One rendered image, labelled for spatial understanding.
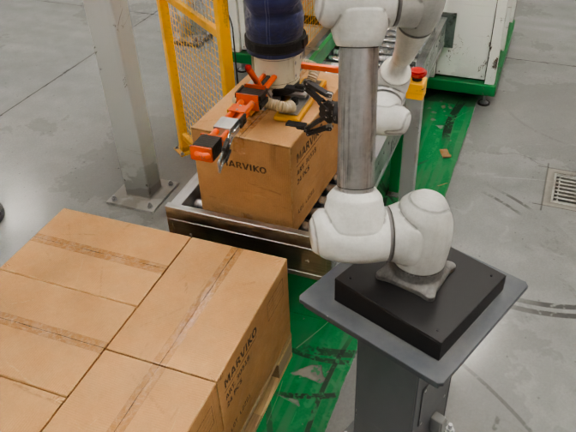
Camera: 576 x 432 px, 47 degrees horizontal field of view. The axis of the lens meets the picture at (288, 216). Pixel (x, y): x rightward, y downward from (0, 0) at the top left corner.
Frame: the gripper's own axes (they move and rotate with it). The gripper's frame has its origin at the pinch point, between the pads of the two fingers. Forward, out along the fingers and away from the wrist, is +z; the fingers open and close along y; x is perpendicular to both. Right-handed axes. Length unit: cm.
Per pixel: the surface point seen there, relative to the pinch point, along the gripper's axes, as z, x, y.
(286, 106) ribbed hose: 4.2, 8.0, 4.9
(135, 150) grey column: 113, 61, 73
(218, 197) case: 30, -4, 42
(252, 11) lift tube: 18.8, 16.2, -25.5
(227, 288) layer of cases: 10, -39, 54
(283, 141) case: 1.7, -2.6, 12.7
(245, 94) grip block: 14.7, -3.1, -3.5
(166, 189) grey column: 106, 73, 104
